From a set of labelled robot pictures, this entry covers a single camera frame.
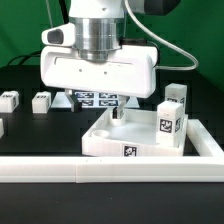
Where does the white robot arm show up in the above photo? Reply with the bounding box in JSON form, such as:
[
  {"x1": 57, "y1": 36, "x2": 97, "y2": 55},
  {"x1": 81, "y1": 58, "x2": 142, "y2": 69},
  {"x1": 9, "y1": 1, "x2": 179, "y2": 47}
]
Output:
[{"x1": 40, "y1": 0, "x2": 181, "y2": 103}]

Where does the black cable bundle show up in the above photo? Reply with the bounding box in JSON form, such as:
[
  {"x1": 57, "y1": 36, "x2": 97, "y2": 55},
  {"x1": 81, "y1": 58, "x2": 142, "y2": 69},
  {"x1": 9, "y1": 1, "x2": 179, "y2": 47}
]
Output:
[{"x1": 6, "y1": 49, "x2": 43, "y2": 67}]

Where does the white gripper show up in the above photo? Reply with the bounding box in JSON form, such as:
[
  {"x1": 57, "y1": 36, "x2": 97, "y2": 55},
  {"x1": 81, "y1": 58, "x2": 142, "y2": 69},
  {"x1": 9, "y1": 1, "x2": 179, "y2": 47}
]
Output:
[{"x1": 41, "y1": 45, "x2": 158, "y2": 119}]

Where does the white block left edge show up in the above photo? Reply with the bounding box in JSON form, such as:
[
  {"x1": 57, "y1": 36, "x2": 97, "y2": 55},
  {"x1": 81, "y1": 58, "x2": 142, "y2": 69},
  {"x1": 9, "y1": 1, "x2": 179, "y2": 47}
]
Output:
[{"x1": 0, "y1": 118, "x2": 4, "y2": 139}]

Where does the white square table top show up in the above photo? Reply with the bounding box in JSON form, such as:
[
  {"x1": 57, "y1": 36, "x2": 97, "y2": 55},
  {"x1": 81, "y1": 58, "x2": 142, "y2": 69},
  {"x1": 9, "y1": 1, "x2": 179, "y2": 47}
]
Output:
[{"x1": 82, "y1": 108, "x2": 188, "y2": 157}]

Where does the white L-shaped obstacle fence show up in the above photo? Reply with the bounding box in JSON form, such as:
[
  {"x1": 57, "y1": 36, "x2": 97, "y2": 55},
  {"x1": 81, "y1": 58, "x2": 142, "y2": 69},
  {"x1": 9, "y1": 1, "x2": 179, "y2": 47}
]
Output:
[{"x1": 0, "y1": 119, "x2": 224, "y2": 183}]

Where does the white base marker plate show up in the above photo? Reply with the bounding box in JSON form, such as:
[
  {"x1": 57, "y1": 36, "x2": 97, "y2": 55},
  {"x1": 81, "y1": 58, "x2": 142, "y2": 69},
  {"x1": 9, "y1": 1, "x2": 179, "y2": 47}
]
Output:
[{"x1": 50, "y1": 90, "x2": 140, "y2": 109}]

